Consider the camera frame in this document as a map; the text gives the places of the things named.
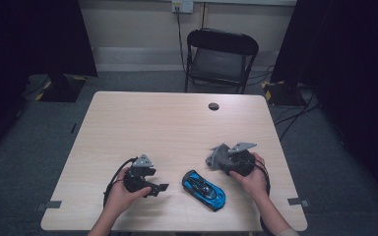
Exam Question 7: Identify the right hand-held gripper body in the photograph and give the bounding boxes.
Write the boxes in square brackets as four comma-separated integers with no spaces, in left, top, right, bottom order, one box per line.
[220,141,258,177]

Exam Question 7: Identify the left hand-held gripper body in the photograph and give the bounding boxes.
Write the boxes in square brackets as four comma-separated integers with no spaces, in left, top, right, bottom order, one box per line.
[123,153,158,194]

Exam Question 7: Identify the blue toy car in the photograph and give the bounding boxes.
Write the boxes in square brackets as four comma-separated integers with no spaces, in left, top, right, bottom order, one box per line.
[181,169,227,212]

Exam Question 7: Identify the person's right hand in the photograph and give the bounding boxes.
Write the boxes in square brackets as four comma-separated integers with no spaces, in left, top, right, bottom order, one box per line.
[228,151,269,200]

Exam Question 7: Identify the person's left hand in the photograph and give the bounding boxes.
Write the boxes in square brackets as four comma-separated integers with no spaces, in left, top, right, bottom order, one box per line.
[105,166,153,214]

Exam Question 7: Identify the grey tape strip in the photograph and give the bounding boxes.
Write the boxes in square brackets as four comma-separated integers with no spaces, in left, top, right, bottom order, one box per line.
[35,200,63,212]
[286,197,311,208]

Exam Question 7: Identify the black stand base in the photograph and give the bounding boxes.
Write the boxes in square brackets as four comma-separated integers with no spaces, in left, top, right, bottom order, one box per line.
[261,80,307,108]
[38,73,88,103]

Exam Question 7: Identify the black folding chair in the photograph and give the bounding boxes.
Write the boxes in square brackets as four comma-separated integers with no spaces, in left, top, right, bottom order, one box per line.
[183,28,260,95]

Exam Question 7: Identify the black curtain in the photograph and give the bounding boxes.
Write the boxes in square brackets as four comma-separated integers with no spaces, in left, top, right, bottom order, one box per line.
[270,0,378,210]
[0,0,98,162]

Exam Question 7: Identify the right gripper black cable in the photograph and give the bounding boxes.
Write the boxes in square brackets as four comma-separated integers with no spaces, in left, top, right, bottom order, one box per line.
[254,159,272,197]

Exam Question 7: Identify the black floor cables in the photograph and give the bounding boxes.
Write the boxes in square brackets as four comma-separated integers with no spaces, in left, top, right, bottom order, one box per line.
[273,89,320,143]

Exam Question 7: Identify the black wall socket cable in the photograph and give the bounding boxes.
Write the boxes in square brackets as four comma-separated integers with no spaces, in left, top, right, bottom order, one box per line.
[175,6,188,74]

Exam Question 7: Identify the white wall socket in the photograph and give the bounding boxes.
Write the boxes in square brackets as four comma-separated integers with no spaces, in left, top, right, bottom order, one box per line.
[171,0,195,15]

